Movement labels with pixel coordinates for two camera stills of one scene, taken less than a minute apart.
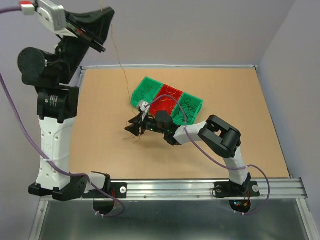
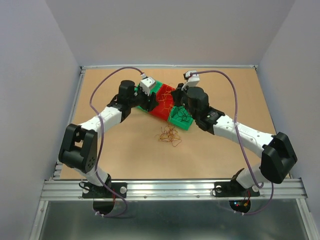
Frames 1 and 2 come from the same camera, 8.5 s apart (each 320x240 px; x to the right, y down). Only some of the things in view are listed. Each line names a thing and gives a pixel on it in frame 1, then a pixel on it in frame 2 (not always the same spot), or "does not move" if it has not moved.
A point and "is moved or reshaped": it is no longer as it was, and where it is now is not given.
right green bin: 191,105 does not move
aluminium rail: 280,189 does not move
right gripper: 134,128 → 177,93
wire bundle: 132,136 is moved or reshaped
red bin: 166,103 does not move
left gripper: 95,23 → 148,105
